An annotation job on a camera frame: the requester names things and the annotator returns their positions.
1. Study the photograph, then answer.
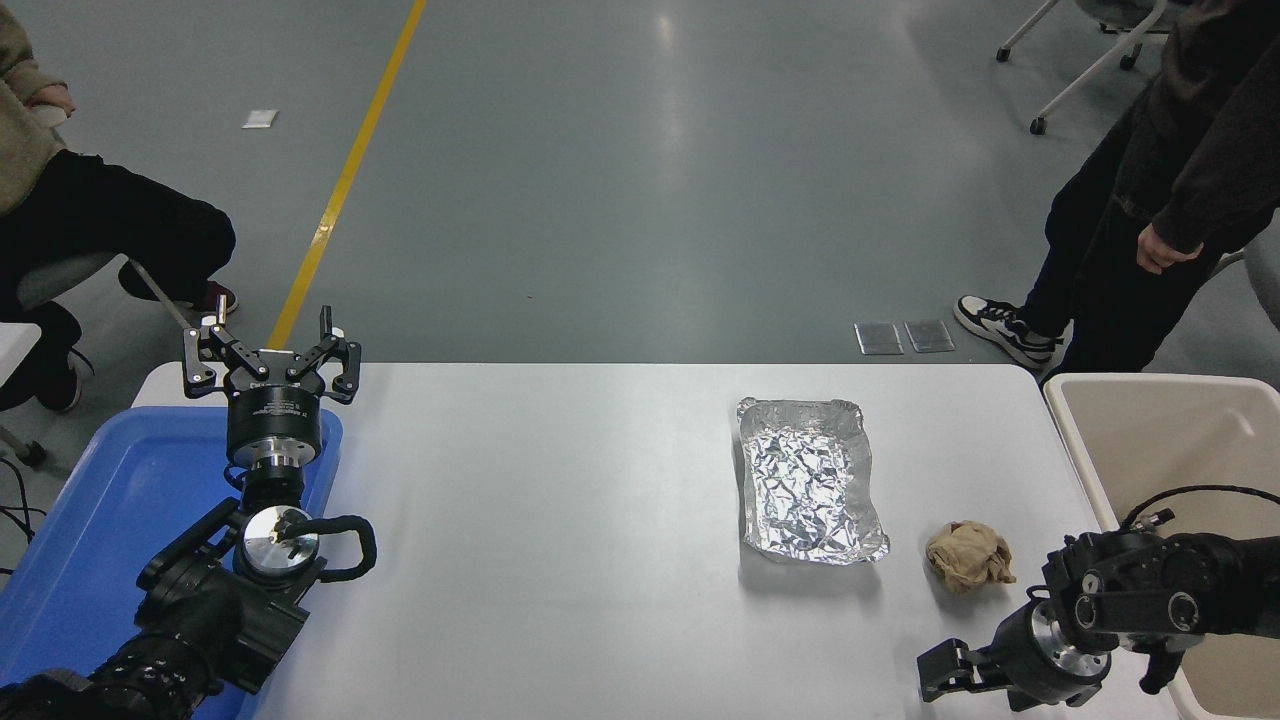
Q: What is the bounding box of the black floor cable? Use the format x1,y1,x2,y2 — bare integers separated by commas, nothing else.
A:
0,455,48,578

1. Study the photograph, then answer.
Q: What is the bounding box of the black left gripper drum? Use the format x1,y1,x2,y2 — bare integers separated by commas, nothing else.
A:
226,350,332,467

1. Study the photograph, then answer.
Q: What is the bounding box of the grey chair with white leg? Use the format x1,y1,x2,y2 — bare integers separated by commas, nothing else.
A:
1210,225,1280,331

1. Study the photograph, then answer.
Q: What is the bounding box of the standing person's left hand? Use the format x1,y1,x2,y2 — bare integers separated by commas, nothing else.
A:
1137,222,1204,275

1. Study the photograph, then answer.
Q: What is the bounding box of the blue plastic tray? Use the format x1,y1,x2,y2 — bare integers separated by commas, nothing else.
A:
0,405,344,720

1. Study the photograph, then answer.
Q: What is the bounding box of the large pale bin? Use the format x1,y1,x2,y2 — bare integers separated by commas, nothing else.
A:
1043,373,1280,720

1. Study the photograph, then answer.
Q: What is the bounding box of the standing person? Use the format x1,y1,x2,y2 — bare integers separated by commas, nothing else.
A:
953,0,1280,386

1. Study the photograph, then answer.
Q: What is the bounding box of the white side table corner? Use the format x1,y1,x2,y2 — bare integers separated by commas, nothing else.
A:
0,322,43,388

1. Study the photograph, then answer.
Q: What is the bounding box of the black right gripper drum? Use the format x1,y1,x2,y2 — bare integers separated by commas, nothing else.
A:
995,598,1076,713

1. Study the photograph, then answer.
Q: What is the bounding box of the silver foil tray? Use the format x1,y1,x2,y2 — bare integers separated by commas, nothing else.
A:
737,397,891,566

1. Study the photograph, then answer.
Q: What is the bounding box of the white wheeled chair base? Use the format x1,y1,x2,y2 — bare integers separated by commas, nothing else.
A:
997,0,1196,136

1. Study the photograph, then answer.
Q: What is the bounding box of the crumpled tan paper ball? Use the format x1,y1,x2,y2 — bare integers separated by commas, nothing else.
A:
925,520,1017,597

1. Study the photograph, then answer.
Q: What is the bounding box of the grey seat metal chair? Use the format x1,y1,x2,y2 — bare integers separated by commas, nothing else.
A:
0,250,193,468

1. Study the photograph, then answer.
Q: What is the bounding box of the seated person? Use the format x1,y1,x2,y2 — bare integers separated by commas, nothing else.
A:
0,0,239,413

